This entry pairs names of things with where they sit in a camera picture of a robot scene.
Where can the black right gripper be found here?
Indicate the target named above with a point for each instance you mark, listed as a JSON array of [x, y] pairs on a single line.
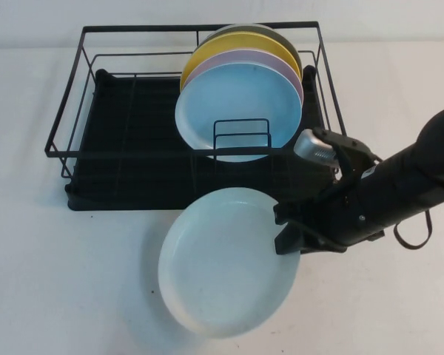
[[333, 222]]

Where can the white round plate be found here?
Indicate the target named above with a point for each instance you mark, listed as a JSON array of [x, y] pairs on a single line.
[[225, 259]]

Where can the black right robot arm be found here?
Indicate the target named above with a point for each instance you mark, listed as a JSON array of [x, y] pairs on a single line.
[[407, 177]]

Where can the light blue round plate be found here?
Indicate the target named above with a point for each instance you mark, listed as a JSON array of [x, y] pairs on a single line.
[[244, 100]]

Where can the lilac round plate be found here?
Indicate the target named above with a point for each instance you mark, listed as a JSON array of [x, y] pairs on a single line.
[[244, 57]]

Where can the yellow round plate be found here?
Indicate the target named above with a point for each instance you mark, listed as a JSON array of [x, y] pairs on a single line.
[[225, 44]]

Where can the olive green round plate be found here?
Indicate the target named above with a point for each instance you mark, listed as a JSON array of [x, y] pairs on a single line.
[[255, 28]]

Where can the black plastic drip tray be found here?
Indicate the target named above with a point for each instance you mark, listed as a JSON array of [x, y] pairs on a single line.
[[133, 199]]

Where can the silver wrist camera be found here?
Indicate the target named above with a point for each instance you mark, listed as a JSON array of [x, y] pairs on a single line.
[[314, 148]]

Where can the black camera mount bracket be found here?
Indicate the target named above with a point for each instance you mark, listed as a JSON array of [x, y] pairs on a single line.
[[355, 151]]

